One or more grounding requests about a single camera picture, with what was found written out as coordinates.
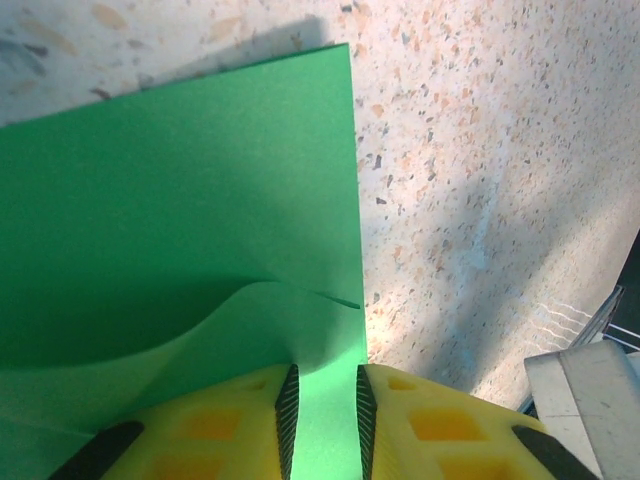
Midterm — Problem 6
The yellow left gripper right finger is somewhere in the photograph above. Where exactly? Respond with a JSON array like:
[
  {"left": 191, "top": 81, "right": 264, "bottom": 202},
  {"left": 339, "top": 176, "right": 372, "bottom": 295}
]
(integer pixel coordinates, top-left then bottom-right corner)
[{"left": 354, "top": 363, "right": 601, "bottom": 480}]

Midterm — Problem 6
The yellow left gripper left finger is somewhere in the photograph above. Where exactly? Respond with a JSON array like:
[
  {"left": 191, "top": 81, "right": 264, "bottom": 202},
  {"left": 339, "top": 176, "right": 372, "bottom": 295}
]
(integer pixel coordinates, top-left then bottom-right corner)
[{"left": 48, "top": 362, "right": 302, "bottom": 480}]

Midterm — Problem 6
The green paper sheet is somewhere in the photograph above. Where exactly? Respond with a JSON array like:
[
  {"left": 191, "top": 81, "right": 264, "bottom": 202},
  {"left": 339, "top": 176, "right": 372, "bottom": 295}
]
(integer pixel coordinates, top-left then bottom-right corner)
[{"left": 0, "top": 42, "right": 370, "bottom": 480}]

